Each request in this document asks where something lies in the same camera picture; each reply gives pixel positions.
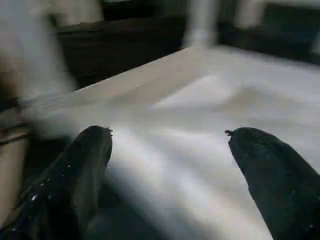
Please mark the white plastic table top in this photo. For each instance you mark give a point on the white plastic table top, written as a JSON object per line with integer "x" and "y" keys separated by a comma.
{"x": 187, "y": 100}

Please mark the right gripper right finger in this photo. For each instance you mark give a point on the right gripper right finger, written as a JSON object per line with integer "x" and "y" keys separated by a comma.
{"x": 282, "y": 180}

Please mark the black mat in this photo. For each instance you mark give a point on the black mat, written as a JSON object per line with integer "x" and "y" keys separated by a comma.
{"x": 120, "y": 45}

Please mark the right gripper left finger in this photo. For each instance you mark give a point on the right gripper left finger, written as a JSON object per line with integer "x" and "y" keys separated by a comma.
{"x": 70, "y": 180}

